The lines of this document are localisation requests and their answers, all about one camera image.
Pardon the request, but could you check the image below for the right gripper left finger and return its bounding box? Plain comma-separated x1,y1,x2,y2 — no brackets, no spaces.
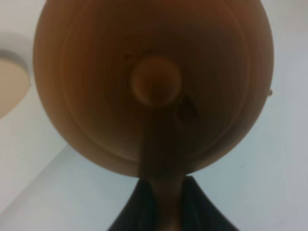
108,180,164,231

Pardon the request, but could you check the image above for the beige round teapot coaster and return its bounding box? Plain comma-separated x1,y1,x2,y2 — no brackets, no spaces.
0,50,30,118

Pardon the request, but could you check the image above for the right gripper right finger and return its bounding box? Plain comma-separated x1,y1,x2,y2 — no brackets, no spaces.
181,176,237,231

